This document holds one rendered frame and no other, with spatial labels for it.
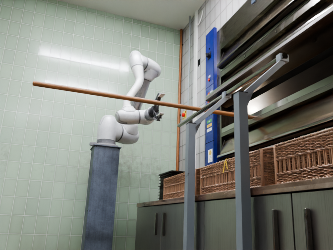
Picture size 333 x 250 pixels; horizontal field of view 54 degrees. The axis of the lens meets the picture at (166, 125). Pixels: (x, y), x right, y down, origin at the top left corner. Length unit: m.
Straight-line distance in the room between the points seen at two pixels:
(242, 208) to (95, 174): 1.55
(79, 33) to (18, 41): 0.60
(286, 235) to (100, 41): 2.92
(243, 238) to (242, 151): 0.31
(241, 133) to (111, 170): 1.51
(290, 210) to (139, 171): 2.32
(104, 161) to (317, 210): 1.85
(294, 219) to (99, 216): 1.72
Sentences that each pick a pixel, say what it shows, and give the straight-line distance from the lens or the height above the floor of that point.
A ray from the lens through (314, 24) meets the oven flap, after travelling 1.81.
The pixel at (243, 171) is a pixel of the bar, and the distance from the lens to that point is 1.25.
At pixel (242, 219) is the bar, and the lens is 1.23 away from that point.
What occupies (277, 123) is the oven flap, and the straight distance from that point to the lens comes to 2.11.
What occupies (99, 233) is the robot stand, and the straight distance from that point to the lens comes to 2.56.
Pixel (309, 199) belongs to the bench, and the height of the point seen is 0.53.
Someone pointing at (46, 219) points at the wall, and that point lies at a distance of 3.13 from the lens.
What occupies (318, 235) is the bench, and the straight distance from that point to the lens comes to 1.03.
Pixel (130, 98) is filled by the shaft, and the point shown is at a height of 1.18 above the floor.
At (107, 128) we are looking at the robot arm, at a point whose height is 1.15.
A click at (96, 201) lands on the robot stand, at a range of 2.55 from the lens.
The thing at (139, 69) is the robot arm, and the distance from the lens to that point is 2.67.
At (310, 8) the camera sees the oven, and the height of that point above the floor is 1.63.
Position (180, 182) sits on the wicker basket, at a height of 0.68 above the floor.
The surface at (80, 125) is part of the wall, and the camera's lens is 3.25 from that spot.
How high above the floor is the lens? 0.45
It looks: 16 degrees up
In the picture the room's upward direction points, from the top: 2 degrees clockwise
